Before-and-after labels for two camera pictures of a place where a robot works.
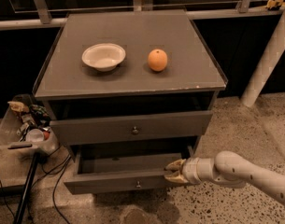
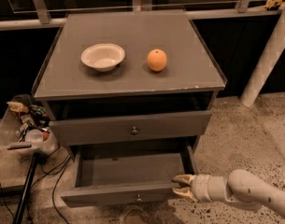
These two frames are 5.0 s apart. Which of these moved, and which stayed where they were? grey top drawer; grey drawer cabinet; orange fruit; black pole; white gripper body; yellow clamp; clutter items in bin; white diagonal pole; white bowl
Moved: white gripper body
Stayed: white bowl; clutter items in bin; grey drawer cabinet; yellow clamp; black pole; orange fruit; grey top drawer; white diagonal pole
